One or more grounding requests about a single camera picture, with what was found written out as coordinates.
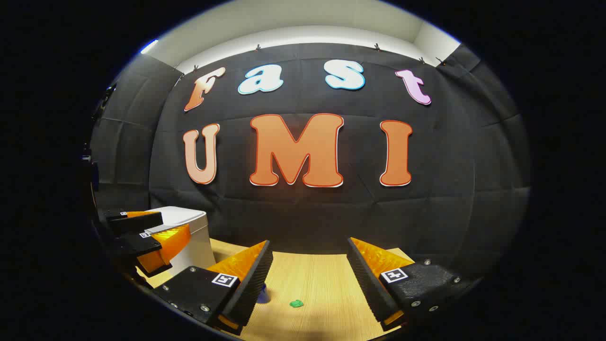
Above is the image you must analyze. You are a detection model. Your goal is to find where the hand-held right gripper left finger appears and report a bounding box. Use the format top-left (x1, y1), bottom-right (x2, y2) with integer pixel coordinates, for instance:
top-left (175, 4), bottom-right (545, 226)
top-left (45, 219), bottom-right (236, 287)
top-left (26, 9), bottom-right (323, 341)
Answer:
top-left (151, 240), bottom-right (274, 336)

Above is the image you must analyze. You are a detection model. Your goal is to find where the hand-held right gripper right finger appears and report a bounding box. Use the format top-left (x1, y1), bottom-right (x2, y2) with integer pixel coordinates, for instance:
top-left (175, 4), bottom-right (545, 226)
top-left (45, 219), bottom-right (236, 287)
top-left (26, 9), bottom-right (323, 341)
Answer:
top-left (347, 237), bottom-right (474, 332)

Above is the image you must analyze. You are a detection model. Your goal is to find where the white desktop garbage bin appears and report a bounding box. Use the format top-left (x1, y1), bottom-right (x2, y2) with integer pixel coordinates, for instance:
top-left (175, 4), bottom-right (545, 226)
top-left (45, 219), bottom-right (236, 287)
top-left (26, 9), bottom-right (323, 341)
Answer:
top-left (142, 206), bottom-right (217, 279)

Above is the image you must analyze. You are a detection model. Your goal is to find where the wooden desktop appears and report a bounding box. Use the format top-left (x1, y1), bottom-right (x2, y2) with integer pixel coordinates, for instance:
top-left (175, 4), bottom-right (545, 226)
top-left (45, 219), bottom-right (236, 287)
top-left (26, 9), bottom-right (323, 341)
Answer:
top-left (136, 238), bottom-right (416, 341)

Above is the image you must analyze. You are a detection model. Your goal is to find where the black backdrop cloth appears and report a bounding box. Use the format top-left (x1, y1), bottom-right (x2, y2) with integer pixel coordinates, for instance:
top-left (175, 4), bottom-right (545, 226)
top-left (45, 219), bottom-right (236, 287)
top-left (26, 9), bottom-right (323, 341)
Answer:
top-left (89, 43), bottom-right (532, 280)

